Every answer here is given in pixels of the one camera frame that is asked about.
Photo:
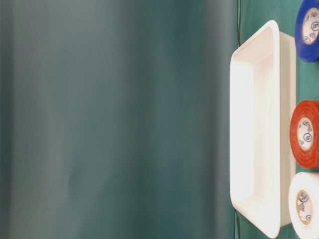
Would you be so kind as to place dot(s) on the white tape roll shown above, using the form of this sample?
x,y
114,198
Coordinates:
x,y
304,204

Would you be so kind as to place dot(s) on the white plastic case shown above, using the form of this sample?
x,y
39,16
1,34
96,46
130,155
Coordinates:
x,y
262,101

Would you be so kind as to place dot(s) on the red tape roll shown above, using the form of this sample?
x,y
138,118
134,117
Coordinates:
x,y
304,134

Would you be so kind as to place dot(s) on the blue tape roll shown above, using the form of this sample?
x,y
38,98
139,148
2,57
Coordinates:
x,y
307,31

